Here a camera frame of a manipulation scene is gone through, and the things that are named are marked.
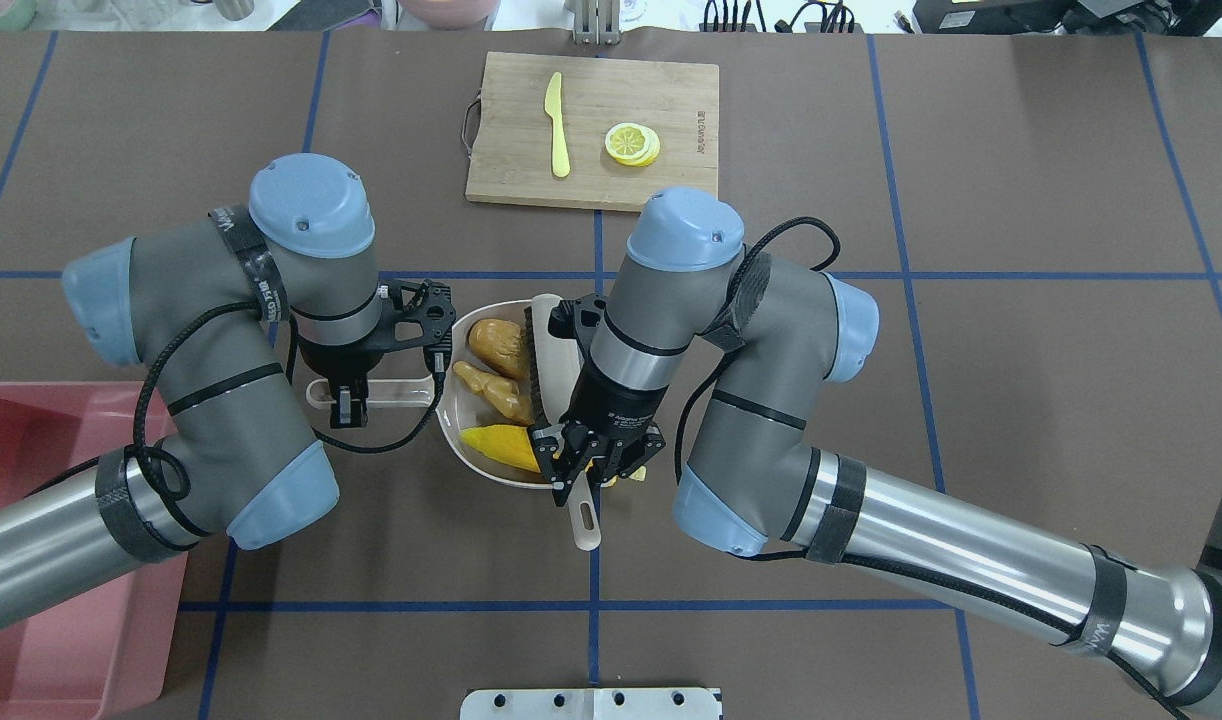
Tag yellow toy lemon slices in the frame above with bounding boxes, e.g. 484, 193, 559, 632
602, 122, 662, 167

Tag beige plastic dustpan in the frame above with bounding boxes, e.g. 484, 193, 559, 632
306, 299, 612, 489

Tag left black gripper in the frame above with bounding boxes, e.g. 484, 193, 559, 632
299, 339, 381, 429

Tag pink plastic bin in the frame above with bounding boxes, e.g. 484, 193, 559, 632
0, 381, 186, 719

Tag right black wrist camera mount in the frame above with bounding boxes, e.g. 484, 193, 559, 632
547, 293, 607, 363

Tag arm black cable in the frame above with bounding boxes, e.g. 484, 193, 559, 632
131, 299, 450, 501
671, 216, 1191, 720

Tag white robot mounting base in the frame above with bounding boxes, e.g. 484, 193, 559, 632
459, 687, 725, 719

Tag white brush with dark bristles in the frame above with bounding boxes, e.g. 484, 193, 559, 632
524, 293, 601, 551

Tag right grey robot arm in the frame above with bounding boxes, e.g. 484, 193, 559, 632
534, 187, 1222, 719

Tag brown toy potato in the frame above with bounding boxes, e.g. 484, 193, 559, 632
468, 318, 530, 381

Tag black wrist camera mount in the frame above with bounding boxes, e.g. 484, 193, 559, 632
368, 279, 457, 377
547, 293, 607, 363

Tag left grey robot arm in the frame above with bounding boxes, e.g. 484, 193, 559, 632
0, 152, 381, 630

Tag yellow plastic knife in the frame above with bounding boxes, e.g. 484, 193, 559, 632
543, 70, 571, 178

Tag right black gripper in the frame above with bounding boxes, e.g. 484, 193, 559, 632
530, 392, 664, 507

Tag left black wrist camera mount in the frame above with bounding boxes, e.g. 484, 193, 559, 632
368, 279, 457, 377

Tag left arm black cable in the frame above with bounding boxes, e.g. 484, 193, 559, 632
131, 299, 450, 501

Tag brown toy ginger root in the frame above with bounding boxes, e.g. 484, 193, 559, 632
452, 361, 535, 427

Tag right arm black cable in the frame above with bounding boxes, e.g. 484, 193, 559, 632
671, 216, 1191, 720

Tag bamboo cutting board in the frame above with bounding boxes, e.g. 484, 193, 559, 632
466, 51, 720, 211

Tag yellow toy corn cob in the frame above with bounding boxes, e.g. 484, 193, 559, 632
459, 425, 648, 485

